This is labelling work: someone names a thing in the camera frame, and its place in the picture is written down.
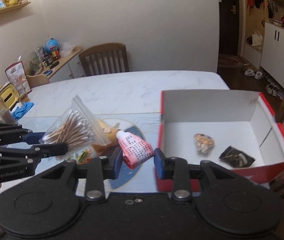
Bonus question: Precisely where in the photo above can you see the round bread bun packet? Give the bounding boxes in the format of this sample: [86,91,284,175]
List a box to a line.
[97,119,121,141]

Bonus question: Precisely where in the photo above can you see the clear plastic bag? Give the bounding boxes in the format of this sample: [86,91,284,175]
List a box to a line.
[60,42,76,56]

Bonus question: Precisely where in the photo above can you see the patterned snack packet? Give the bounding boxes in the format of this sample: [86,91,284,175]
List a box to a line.
[194,133,215,153]

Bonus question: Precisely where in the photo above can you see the white sideboard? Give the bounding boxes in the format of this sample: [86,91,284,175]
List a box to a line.
[27,46,86,84]

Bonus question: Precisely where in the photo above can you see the cotton swab bag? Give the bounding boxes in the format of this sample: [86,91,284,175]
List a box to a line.
[39,94,112,153]

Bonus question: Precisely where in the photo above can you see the low white bench cabinet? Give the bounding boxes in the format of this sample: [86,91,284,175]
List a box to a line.
[243,41,263,69]

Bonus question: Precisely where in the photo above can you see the red cardboard box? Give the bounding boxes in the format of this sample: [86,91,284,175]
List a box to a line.
[156,90,284,192]

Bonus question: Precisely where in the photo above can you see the dark door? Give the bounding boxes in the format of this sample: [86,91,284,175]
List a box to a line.
[217,0,245,55]

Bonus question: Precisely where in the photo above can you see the red printed card box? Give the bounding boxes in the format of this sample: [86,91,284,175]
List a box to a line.
[5,61,32,94]

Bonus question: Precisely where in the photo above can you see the white floor cabinet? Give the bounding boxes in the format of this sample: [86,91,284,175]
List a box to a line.
[259,21,284,99]

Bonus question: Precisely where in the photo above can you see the small wooden chair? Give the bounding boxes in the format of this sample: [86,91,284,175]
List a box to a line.
[26,74,50,88]

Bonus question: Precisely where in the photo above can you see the glass jar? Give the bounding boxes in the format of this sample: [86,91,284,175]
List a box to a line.
[0,96,15,124]

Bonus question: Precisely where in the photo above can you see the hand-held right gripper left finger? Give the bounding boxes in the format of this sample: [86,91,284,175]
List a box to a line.
[37,149,124,202]

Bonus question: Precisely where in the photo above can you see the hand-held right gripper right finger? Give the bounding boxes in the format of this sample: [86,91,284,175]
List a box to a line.
[153,148,256,202]

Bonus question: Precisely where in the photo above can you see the pair of white shoes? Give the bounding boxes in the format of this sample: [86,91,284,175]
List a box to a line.
[265,82,284,98]

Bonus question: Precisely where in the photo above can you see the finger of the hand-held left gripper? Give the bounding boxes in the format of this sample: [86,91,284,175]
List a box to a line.
[0,122,49,146]
[0,142,69,164]

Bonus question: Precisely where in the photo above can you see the small green packet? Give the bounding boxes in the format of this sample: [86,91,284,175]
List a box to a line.
[77,149,94,163]

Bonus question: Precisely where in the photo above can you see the white tote bag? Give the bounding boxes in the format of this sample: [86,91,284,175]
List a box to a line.
[250,30,264,47]

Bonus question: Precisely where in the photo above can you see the black snack packet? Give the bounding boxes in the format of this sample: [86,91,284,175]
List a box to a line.
[219,145,256,168]

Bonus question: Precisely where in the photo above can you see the yellow tissue box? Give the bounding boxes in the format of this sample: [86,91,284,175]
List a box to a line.
[0,82,21,108]

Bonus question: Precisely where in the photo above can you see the wooden wall shelf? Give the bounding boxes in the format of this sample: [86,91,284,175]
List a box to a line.
[0,0,31,22]

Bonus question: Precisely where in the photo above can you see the wrapped bread slices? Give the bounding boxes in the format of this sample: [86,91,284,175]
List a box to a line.
[90,141,119,157]

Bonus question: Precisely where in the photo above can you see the red white tube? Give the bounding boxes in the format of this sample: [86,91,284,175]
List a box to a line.
[116,130,155,169]

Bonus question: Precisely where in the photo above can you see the patterned rug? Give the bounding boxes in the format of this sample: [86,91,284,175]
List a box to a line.
[218,55,245,68]

